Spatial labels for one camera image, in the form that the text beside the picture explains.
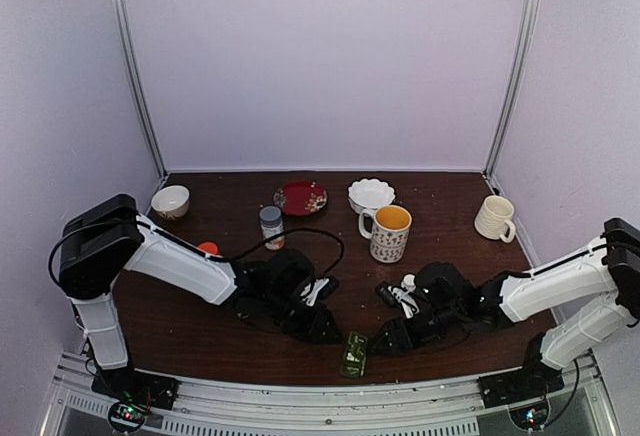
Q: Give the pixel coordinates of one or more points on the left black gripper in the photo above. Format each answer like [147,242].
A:
[313,330]

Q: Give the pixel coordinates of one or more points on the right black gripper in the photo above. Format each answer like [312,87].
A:
[393,330]

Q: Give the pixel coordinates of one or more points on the green pill organizer box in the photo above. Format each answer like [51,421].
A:
[353,363]

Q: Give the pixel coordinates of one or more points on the orange pill bottle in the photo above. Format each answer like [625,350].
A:
[210,248]

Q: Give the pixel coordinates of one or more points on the white labelled pill bottle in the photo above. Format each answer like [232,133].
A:
[408,282]

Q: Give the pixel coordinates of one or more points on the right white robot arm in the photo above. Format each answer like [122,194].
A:
[438,299]

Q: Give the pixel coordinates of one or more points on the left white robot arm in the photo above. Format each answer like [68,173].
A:
[112,237]

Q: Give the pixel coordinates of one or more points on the patterned mug orange inside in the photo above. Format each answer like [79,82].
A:
[387,230]

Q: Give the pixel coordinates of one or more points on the grey-capped orange label bottle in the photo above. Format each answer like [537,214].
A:
[271,224]

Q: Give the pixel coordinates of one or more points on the red floral plate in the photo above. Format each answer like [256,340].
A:
[300,198]

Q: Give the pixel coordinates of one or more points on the white scalloped bowl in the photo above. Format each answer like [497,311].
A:
[370,194]

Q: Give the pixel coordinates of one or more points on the cream ribbed mug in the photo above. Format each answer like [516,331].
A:
[494,220]

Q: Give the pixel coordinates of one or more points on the small white bowl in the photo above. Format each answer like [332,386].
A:
[171,202]

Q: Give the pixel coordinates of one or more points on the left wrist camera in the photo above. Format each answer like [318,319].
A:
[318,290]

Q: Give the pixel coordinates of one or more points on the front aluminium rail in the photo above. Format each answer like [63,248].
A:
[453,406]

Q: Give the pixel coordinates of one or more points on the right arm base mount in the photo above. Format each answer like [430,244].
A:
[512,387]

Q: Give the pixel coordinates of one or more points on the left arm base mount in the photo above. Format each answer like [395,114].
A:
[132,386]

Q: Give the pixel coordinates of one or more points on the right aluminium frame post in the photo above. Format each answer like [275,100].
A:
[528,20]

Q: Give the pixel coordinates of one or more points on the aluminium frame post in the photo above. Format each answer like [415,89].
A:
[137,89]
[528,20]

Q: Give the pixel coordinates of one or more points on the left aluminium frame post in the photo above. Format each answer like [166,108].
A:
[137,89]

